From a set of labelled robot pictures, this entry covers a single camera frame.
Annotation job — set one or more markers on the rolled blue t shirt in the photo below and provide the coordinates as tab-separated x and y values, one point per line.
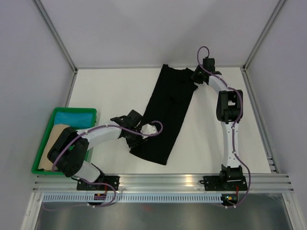
75	120

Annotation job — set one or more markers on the black t shirt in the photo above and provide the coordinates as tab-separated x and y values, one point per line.
168	104

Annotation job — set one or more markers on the left aluminium frame post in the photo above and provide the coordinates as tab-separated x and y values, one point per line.
51	28

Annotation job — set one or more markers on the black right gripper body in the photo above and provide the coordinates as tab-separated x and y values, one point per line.
196	75

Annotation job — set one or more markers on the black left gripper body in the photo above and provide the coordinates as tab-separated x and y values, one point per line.
134	139

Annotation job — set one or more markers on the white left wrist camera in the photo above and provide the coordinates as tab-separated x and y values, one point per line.
148	129

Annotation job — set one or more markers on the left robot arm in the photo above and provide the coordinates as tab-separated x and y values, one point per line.
68	146

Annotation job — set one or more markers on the green plastic tray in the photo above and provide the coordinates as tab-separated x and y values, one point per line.
46	134

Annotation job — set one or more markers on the rolled beige t shirt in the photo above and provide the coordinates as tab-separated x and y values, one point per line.
45	164

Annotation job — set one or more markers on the aluminium frame post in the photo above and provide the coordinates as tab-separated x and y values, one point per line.
266	29
51	28

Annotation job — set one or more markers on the right aluminium frame post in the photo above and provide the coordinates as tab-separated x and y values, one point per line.
266	29

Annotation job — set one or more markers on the white slotted cable duct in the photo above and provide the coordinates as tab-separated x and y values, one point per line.
138	198

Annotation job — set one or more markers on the aluminium mounting rail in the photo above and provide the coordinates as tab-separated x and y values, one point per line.
165	183

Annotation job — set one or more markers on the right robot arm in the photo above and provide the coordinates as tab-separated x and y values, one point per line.
229	111

